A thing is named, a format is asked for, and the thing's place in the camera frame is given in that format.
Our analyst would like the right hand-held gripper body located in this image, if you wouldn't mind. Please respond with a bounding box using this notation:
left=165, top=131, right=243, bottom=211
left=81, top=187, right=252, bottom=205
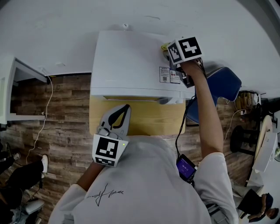
left=167, top=36, right=204, bottom=88

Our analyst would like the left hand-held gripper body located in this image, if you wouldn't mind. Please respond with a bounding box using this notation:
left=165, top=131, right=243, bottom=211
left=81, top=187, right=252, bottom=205
left=91, top=128, right=130, bottom=168

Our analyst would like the white appliance box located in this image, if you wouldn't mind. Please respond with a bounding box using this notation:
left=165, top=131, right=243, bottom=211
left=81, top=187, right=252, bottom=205
left=90, top=30, right=196, bottom=105

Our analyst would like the person's left forearm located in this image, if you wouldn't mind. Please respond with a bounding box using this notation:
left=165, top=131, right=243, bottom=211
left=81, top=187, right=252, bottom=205
left=76, top=161, right=105, bottom=192

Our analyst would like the person's right forearm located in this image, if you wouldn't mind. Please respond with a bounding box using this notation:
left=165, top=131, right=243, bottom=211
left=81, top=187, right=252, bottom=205
left=182, top=60, right=226, bottom=164

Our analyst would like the person's white shirt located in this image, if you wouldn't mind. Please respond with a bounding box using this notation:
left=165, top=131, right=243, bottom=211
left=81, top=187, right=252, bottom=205
left=48, top=135, right=239, bottom=224

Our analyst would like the blue chair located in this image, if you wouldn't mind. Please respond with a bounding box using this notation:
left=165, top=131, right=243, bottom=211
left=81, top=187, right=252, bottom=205
left=185, top=66, right=242, bottom=124

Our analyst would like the black device with purple screen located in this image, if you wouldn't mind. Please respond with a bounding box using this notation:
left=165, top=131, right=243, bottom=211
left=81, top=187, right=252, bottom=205
left=176, top=154, right=197, bottom=182

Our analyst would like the brown cardboard box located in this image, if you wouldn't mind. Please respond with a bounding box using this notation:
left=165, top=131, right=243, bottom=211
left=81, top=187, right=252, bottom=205
left=237, top=91, right=254, bottom=110

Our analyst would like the white router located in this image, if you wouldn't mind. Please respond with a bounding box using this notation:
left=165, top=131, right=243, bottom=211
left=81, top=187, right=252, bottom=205
left=251, top=93, right=262, bottom=105

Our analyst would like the grey office chair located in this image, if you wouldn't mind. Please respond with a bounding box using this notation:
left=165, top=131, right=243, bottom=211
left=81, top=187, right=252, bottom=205
left=21, top=198, right=46, bottom=216

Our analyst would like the white side table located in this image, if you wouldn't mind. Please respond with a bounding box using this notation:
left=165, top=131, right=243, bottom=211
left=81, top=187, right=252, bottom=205
left=0, top=56, right=51, bottom=125

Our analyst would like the white cabinet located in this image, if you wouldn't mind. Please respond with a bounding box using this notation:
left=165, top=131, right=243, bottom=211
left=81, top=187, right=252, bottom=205
left=246, top=109, right=280, bottom=186

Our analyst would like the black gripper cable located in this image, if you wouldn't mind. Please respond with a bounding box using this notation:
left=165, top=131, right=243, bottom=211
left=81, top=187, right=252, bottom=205
left=175, top=87, right=196, bottom=158

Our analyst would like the white floor cable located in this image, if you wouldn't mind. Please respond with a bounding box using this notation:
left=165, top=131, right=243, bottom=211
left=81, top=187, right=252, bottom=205
left=25, top=67, right=53, bottom=165
left=223, top=99, right=248, bottom=143

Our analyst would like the grey shoulder strap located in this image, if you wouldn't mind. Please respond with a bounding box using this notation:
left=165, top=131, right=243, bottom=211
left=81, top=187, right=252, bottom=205
left=205, top=203, right=226, bottom=224

